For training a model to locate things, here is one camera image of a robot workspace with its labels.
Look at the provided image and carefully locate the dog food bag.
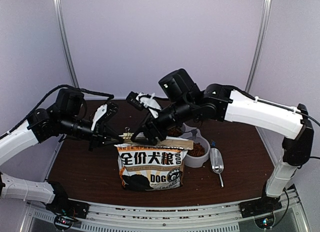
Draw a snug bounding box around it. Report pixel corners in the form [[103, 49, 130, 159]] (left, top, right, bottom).
[[116, 137, 194, 191]]

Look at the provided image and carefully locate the gold binder clip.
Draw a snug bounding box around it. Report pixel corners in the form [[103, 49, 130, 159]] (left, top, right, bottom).
[[119, 127, 133, 140]]

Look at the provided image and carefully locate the metal scoop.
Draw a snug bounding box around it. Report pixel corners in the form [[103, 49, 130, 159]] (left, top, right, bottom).
[[209, 148, 224, 188]]

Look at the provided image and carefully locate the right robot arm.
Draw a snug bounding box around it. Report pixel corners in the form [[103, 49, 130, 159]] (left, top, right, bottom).
[[127, 69, 314, 213]]

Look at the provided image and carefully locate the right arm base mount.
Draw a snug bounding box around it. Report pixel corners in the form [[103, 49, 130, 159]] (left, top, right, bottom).
[[239, 198, 282, 230]]

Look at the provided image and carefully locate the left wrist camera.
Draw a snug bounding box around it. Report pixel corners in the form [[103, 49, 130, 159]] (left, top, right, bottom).
[[91, 103, 119, 131]]

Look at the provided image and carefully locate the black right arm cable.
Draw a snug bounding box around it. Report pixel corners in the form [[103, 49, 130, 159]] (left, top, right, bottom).
[[299, 111, 320, 160]]

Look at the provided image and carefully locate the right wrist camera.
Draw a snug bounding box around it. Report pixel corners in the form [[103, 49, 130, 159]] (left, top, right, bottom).
[[126, 91, 162, 118]]

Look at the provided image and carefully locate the left aluminium frame post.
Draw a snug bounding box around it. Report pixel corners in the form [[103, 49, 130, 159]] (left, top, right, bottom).
[[53, 0, 79, 88]]

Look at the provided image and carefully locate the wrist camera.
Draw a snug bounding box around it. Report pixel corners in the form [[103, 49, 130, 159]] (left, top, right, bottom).
[[126, 91, 162, 118], [91, 103, 119, 131]]

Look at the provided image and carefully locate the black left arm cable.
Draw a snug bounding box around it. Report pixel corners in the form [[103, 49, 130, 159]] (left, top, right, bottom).
[[0, 84, 115, 140]]

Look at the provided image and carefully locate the right aluminium frame post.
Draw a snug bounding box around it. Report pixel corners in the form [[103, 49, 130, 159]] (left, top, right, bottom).
[[245, 0, 273, 92]]

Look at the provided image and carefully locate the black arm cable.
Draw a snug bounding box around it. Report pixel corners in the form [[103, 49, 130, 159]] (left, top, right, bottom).
[[299, 111, 320, 160], [0, 84, 115, 140]]

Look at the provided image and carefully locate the front aluminium rail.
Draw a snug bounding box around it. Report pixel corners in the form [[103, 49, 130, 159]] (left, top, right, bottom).
[[24, 191, 308, 232]]

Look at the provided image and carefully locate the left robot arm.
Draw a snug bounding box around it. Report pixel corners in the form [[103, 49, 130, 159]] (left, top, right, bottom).
[[0, 85, 123, 214]]

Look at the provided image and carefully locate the grey double pet bowl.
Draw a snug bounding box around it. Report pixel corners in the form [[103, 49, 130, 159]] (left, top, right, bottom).
[[167, 124, 210, 168]]

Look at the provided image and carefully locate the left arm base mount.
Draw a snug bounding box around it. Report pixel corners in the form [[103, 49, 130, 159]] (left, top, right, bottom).
[[43, 200, 90, 231]]

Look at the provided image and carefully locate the brown dog kibble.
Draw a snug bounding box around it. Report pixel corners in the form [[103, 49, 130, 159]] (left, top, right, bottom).
[[167, 127, 205, 157]]

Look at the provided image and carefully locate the aluminium frame post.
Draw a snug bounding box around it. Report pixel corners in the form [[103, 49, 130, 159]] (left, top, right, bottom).
[[245, 0, 273, 92], [53, 0, 79, 88]]

